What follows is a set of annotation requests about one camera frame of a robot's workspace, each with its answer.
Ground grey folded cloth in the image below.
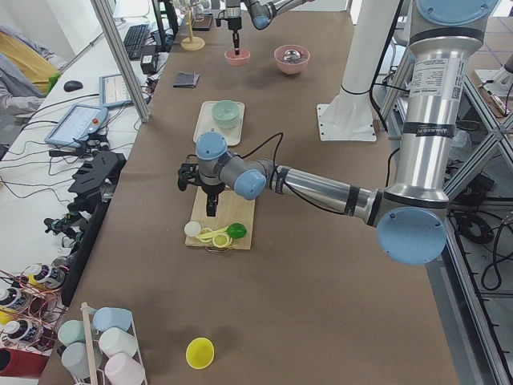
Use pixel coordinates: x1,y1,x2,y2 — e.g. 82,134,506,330
173,71,200,88

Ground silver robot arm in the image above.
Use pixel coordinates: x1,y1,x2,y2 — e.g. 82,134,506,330
177,1,497,265
215,0,307,56

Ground wooden cutting board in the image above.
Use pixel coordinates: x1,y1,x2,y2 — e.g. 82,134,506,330
190,187,256,250

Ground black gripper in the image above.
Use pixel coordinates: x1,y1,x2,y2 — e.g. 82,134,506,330
216,10,242,55
177,163,225,217

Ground black keyboard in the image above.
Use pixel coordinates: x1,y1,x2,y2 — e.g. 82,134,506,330
123,24,150,60

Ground large pink ice bowl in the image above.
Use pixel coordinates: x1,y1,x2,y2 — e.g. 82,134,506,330
273,44,310,75

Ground cup rack with cups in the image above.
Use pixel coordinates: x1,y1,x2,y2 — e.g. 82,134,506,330
58,302,148,384

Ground yellow cup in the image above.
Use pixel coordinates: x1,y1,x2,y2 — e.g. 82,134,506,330
185,337,215,370

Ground aluminium frame post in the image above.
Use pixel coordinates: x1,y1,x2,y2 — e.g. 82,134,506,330
91,0,151,123

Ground black computer mouse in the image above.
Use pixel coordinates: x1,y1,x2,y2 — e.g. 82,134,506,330
63,80,83,92

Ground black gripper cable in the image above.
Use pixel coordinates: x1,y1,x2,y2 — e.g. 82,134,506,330
239,132,285,189

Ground lemon slice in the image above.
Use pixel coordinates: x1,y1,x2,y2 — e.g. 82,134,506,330
196,228,214,243
212,232,232,249

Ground green stacked bowls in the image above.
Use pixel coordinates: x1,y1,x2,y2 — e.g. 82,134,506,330
212,100,240,129

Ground blue teach pendant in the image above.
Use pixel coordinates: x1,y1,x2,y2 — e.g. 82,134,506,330
44,104,108,148
99,74,132,108

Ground cream rabbit tray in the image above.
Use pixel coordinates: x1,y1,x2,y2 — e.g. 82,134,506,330
192,100,245,147

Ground small pink bowl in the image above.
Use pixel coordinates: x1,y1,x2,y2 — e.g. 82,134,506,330
224,48,251,67

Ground wooden cup tree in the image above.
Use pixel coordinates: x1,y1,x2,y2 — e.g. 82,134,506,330
175,0,205,51

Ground yellow plastic knife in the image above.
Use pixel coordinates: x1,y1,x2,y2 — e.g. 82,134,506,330
196,226,228,242

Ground green lime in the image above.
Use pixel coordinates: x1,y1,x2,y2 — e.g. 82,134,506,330
226,222,248,239

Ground white pillar base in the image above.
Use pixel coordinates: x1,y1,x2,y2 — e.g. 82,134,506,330
317,0,401,142

